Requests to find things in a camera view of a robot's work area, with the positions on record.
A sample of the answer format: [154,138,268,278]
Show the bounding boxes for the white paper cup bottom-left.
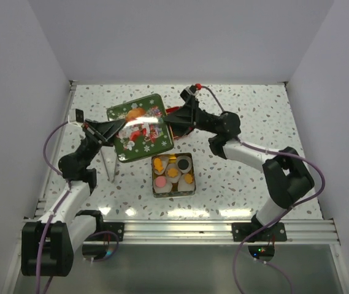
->
[153,178,172,194]

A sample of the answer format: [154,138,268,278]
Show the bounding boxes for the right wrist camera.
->
[180,83,202,101]

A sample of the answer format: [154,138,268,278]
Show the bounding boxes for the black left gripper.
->
[75,119,128,167]

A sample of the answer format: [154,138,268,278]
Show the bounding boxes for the white paper cup top-right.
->
[175,155,192,173]

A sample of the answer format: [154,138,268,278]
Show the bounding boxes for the pink round cookie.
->
[155,176,167,188]

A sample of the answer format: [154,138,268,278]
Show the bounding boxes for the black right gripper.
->
[158,95,218,138]

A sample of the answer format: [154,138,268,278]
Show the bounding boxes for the white paper cup bottom-right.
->
[178,174,195,192]

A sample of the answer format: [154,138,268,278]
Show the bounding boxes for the metal tongs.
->
[100,146,118,183]

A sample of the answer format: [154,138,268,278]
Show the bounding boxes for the white paper cup top-left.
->
[152,156,169,175]

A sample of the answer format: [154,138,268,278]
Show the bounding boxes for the black left base bracket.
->
[96,222,125,242]

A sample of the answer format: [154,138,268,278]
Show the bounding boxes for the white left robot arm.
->
[21,119,126,277]

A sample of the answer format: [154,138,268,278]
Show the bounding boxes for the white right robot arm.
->
[164,92,315,241]

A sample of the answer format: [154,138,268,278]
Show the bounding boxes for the black round cookie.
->
[177,159,190,172]

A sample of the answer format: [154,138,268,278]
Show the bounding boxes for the red tray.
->
[164,106,194,140]

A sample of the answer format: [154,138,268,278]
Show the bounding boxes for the black right base bracket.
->
[231,222,288,243]

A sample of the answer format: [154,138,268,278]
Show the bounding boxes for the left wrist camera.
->
[67,108,84,127]

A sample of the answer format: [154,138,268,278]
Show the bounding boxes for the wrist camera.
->
[67,108,84,127]
[180,83,202,101]

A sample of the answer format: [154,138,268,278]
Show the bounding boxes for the white paper cup centre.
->
[165,164,182,183]

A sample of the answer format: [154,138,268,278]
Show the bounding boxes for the black base bracket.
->
[96,222,125,242]
[231,222,288,243]

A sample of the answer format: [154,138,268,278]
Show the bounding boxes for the gold tin lid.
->
[107,94,174,163]

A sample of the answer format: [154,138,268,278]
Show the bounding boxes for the orange flower cookie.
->
[183,173,194,184]

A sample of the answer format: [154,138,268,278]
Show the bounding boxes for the green square cookie tin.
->
[151,153,196,198]

